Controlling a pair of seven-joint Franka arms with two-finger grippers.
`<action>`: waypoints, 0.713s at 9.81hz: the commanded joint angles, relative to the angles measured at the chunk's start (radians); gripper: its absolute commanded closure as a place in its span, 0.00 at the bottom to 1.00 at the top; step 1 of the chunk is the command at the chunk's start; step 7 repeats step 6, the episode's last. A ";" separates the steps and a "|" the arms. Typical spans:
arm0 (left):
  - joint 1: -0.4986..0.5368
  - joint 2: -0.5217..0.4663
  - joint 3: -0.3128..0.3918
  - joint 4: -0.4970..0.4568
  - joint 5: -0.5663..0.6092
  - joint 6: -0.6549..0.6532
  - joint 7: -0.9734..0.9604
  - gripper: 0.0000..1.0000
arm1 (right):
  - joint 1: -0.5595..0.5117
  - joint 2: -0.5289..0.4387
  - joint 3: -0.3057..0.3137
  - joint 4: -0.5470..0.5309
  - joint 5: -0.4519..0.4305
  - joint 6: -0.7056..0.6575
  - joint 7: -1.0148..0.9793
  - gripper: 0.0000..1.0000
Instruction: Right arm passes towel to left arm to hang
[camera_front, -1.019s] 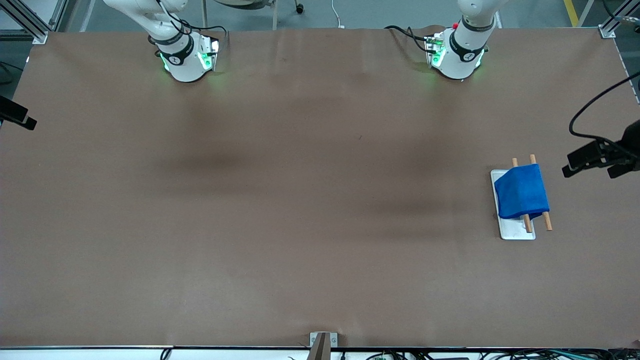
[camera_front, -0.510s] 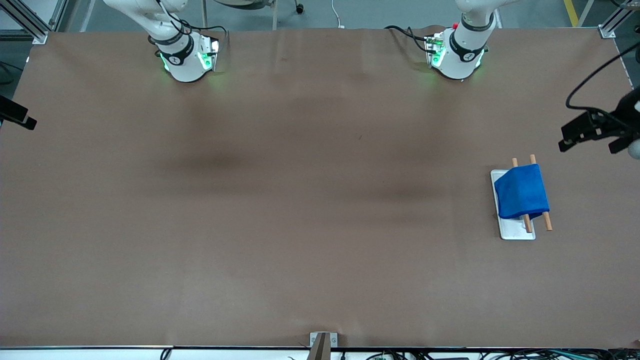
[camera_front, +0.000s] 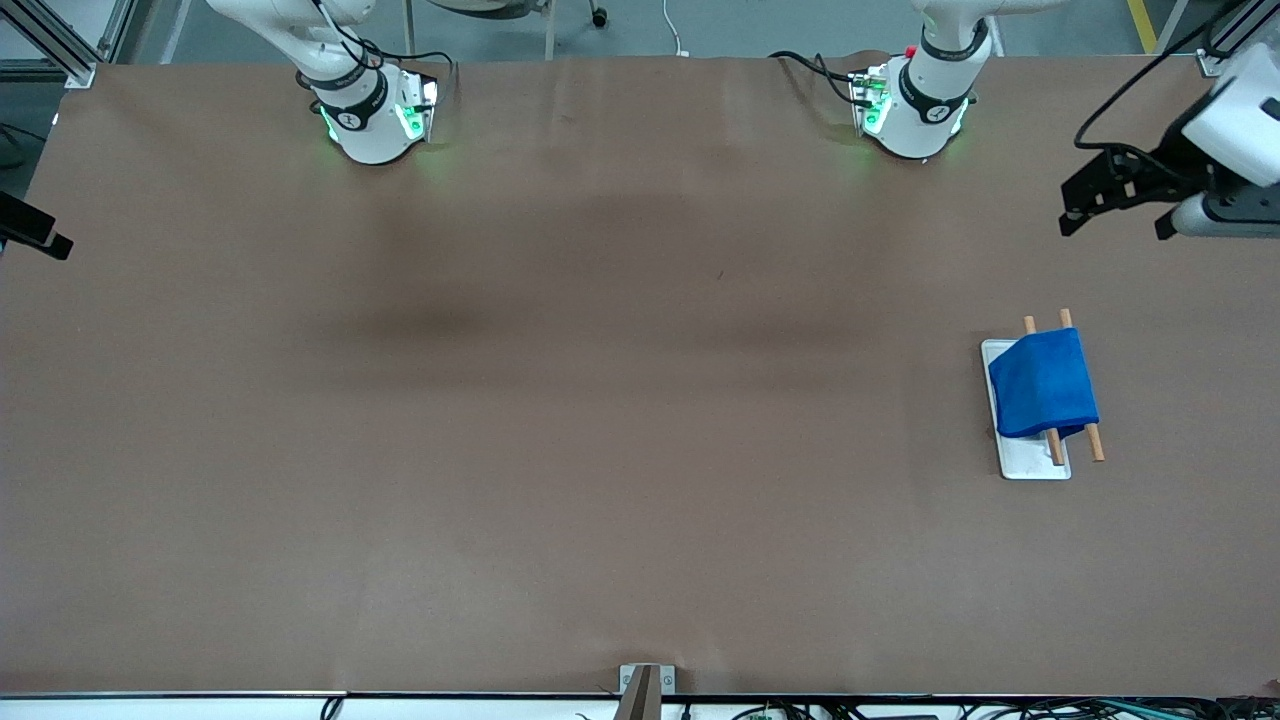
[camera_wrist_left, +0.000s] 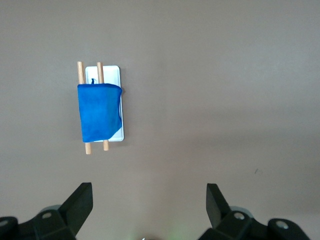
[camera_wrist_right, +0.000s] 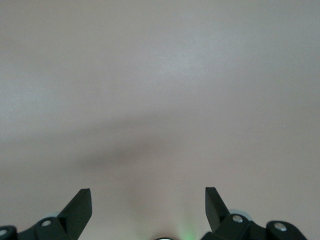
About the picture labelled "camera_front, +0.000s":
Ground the cable bundle under table edge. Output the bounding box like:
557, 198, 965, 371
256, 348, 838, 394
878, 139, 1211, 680
575, 697, 1280, 720

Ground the black left arm base cable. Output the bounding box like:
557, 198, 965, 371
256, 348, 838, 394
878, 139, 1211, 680
768, 50, 873, 107

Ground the white towel rack base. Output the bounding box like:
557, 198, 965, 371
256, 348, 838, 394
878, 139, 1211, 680
980, 338, 1073, 482

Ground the office chair base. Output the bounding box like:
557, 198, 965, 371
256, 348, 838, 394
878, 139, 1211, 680
404, 0, 610, 61

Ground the wooden rack rod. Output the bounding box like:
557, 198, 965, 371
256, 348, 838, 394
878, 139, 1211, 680
1023, 315, 1067, 468
1059, 308, 1106, 463

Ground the aluminium frame profile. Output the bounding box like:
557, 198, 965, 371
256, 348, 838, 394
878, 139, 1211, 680
0, 0, 136, 89
1195, 0, 1280, 77

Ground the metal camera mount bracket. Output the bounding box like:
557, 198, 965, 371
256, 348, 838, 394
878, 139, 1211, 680
618, 664, 677, 720

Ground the blue microfibre towel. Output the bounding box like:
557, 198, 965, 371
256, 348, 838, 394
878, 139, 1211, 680
988, 327, 1101, 441

